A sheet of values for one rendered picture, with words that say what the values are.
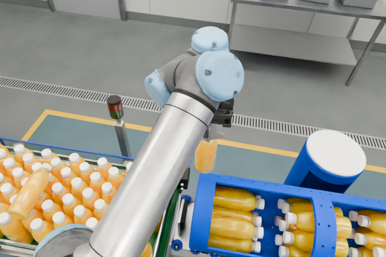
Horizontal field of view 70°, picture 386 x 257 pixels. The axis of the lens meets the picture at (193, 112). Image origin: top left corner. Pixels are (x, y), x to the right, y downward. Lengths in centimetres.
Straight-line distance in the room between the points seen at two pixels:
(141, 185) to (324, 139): 127
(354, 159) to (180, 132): 124
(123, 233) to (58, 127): 268
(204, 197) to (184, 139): 61
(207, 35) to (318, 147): 106
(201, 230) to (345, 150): 87
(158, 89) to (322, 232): 75
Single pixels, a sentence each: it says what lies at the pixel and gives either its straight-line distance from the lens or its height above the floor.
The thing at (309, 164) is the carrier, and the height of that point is 99.
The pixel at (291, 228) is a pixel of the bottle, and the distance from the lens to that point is 118.
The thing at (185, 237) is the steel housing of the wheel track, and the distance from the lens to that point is 126.
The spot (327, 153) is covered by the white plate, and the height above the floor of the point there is 104.
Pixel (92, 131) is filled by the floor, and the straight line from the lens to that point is 290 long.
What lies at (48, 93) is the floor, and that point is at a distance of 348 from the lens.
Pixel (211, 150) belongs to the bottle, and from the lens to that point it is 86.
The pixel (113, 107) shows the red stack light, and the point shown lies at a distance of 128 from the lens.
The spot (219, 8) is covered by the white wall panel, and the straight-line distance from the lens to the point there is 418.
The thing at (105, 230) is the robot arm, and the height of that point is 174.
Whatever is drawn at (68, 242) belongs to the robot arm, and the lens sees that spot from 55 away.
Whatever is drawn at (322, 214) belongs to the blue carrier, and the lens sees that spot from 107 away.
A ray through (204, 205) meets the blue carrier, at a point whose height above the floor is 123.
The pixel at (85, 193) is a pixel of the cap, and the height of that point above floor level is 111.
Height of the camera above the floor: 211
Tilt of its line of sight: 46 degrees down
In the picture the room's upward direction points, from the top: 3 degrees clockwise
